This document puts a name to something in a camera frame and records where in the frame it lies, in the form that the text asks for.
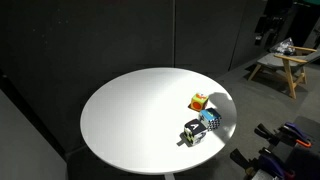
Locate black white letter fabric block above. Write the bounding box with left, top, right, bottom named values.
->
left=183, top=118, right=208, bottom=147

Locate crumpled plastic bag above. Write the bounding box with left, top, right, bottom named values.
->
left=269, top=37, right=297, bottom=56

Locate wooden stool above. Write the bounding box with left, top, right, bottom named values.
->
left=247, top=46, right=320, bottom=100

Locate purple clamp with orange tips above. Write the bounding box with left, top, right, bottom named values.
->
left=254, top=121, right=313, bottom=149
left=229, top=147, right=296, bottom=180

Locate orange and green fabric block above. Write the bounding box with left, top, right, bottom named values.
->
left=189, top=92, right=210, bottom=112

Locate blue number fabric block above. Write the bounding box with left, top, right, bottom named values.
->
left=198, top=107, right=223, bottom=132

